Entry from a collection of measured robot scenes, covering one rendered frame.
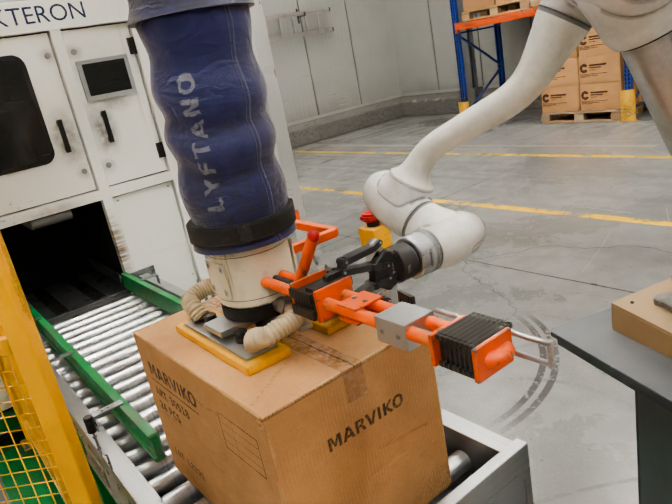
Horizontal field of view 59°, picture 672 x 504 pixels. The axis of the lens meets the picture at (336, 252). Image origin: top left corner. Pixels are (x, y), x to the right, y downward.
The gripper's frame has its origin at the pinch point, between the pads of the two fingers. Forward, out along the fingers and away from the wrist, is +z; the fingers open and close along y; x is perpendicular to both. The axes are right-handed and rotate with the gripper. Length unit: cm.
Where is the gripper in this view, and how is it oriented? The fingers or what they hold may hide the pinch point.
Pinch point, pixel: (326, 295)
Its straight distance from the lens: 108.3
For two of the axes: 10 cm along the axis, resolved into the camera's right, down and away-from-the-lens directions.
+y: 1.7, 9.4, 3.0
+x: -6.1, -1.4, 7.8
